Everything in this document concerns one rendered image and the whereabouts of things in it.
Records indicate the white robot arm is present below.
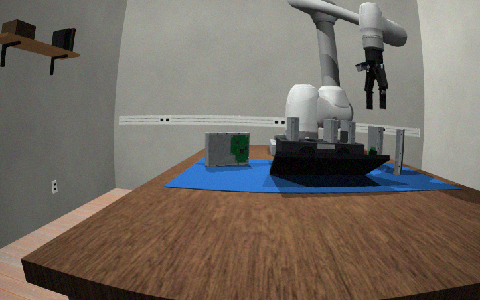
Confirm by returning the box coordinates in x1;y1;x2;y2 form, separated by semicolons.
285;0;407;139

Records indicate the dark grey drive dock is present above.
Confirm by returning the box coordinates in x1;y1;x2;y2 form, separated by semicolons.
276;137;364;154

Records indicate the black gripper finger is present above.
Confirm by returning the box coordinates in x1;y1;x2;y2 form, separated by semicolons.
364;68;376;110
371;64;388;109

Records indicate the status display screen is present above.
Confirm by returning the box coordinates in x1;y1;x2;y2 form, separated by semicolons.
270;151;390;175

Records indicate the blue flat mat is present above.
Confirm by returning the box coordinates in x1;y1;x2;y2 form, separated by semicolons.
164;157;462;194

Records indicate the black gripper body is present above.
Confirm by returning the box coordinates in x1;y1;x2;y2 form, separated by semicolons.
365;49;383;77

